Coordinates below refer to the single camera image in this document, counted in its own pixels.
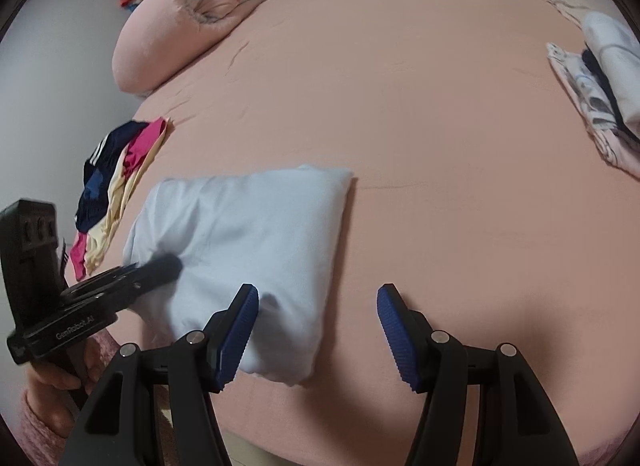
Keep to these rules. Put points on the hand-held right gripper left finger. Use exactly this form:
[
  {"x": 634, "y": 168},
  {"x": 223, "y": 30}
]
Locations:
[{"x": 237, "y": 336}]

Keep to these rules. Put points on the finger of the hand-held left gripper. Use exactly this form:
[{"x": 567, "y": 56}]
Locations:
[{"x": 155, "y": 271}]

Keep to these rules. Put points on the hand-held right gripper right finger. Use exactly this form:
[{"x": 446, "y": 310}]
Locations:
[{"x": 395, "y": 336}]

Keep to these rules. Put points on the white shirt with navy trim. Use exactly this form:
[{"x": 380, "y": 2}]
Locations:
[{"x": 250, "y": 226}]

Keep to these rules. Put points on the person's left forearm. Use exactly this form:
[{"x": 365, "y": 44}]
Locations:
[{"x": 45, "y": 426}]

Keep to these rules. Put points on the pile of unfolded clothes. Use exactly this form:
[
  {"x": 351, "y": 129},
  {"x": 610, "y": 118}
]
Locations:
[{"x": 112, "y": 145}]

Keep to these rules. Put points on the person's left hand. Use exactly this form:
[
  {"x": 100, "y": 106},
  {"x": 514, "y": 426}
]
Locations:
[{"x": 50, "y": 377}]

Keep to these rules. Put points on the magenta garment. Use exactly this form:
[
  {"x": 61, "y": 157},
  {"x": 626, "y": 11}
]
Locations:
[{"x": 142, "y": 145}]

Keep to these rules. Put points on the bed with pink sheet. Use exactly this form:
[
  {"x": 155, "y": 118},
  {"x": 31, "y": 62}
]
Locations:
[{"x": 425, "y": 196}]

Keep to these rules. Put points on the rolled pink quilt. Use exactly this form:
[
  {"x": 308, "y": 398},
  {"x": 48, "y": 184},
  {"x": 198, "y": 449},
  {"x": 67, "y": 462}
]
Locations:
[{"x": 155, "y": 30}]

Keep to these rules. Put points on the folded navy garment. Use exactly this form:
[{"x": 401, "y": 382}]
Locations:
[{"x": 600, "y": 80}]

